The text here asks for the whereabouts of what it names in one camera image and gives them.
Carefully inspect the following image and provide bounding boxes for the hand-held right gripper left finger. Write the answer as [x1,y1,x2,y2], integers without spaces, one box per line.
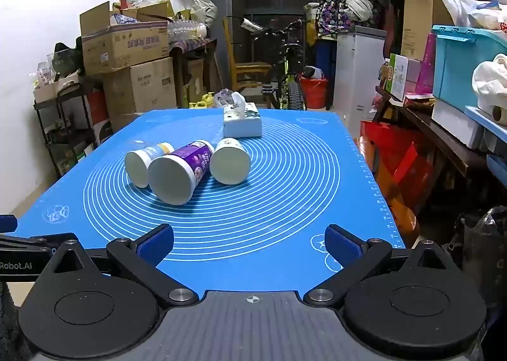
[39,223,199,308]

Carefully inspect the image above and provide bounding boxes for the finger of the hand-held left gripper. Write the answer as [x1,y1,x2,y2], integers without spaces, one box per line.
[0,215,54,256]

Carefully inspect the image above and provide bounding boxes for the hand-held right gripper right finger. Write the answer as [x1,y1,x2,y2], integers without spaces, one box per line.
[303,225,462,306]

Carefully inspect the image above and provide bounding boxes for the purple paper cup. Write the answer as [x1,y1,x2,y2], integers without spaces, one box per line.
[148,140,215,206]

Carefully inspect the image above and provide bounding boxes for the yellow and blue paper cup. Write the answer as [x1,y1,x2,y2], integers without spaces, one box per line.
[125,142,175,189]

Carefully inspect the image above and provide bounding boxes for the white green-print paper cup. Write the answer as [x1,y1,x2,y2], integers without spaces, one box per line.
[209,138,252,186]

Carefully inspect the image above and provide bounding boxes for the blue silicone mat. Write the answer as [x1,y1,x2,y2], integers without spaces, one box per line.
[16,108,406,295]

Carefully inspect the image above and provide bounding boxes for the red shopping bag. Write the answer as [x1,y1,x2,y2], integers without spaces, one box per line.
[354,119,435,237]

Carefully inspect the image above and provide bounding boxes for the black metal shelf rack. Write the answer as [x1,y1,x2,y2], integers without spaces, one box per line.
[33,81,104,178]

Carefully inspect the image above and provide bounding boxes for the black plastic bag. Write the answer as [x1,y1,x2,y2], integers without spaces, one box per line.
[443,206,507,308]

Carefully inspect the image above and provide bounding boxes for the dark wooden side table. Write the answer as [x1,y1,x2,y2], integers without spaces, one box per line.
[374,85,497,184]

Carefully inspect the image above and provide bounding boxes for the white tissue box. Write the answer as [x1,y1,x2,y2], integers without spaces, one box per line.
[222,92,264,139]

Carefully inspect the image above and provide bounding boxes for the yellow plastic jug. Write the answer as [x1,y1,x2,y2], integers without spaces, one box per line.
[189,93,217,110]

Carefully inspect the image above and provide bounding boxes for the red bucket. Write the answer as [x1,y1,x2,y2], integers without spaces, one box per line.
[298,66,330,110]

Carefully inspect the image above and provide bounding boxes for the plain large cardboard box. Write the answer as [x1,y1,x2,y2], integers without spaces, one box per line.
[102,56,178,132]

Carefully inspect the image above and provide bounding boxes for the flat white box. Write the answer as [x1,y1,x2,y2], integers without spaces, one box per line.
[430,99,486,150]

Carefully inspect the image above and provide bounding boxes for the white chest freezer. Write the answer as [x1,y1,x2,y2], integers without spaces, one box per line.
[332,26,387,121]

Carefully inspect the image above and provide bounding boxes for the dark green bag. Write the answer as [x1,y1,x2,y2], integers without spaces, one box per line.
[53,42,84,79]

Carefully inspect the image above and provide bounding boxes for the green and white carton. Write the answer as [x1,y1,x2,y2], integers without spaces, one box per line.
[386,54,411,103]

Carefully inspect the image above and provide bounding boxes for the cloth-covered wooden table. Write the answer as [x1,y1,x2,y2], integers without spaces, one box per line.
[170,38,219,109]

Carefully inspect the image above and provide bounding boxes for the black bicycle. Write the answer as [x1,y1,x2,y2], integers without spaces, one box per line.
[241,17,310,112]

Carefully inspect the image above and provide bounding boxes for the yellow wooden chair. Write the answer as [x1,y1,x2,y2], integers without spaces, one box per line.
[222,16,275,93]

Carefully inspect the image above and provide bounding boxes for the pink carton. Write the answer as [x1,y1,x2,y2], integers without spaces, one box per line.
[415,32,437,94]

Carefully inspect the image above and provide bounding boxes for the printed open cardboard box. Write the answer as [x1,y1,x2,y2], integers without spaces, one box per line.
[80,1,171,77]

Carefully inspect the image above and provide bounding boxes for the light blue storage bin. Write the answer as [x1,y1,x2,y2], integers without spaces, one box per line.
[430,24,507,114]

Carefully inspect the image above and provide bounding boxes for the pack of clear water bottles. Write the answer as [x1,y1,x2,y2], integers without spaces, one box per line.
[167,19,209,42]

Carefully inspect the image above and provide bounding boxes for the cream cloth bundle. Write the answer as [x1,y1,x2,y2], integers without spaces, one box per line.
[472,54,507,126]

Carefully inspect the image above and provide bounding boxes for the pile of floral clothes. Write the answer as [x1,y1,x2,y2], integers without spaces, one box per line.
[316,0,375,35]

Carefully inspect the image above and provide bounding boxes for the tall brown cardboard box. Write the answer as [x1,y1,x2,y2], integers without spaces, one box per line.
[400,0,456,63]

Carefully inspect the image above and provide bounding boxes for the white plastic bag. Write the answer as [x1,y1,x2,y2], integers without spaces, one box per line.
[433,0,507,31]

